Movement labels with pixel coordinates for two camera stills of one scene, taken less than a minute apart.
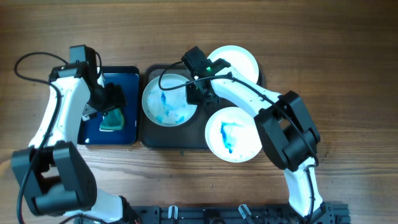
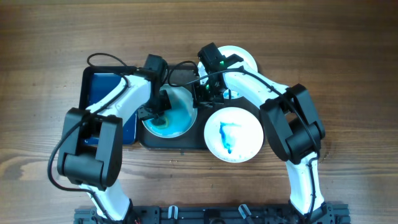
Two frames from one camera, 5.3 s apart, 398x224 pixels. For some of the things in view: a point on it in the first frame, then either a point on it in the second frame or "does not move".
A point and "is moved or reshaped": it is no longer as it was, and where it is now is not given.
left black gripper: (115, 98) to (166, 102)
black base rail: (262, 214) does not move
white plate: (164, 100) is moved or reshaped
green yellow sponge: (112, 120) is moved or reshaped
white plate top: (239, 59) does not move
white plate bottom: (232, 135) does not move
